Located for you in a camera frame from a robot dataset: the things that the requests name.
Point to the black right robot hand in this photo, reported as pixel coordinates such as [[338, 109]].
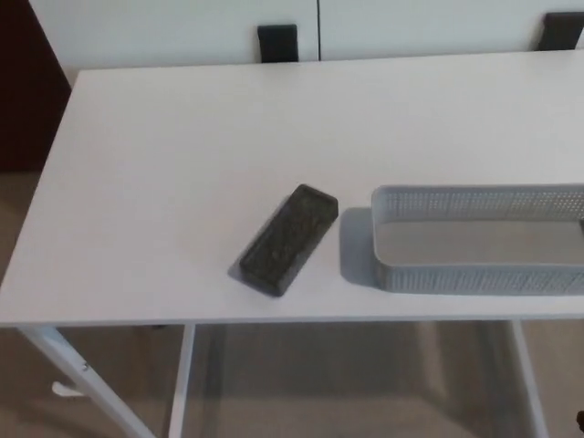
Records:
[[580, 419]]

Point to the dark grey whiteboard eraser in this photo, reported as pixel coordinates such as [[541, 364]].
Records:
[[285, 242]]

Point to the grey perforated plastic container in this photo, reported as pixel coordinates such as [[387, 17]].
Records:
[[456, 278]]

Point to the white desk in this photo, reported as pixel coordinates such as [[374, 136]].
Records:
[[137, 182]]

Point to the white desk hook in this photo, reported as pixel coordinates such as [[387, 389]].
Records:
[[64, 389]]

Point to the white cabinet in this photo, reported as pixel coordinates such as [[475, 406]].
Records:
[[159, 32]]

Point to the dark brown wooden panel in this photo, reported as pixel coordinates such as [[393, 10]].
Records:
[[27, 82]]

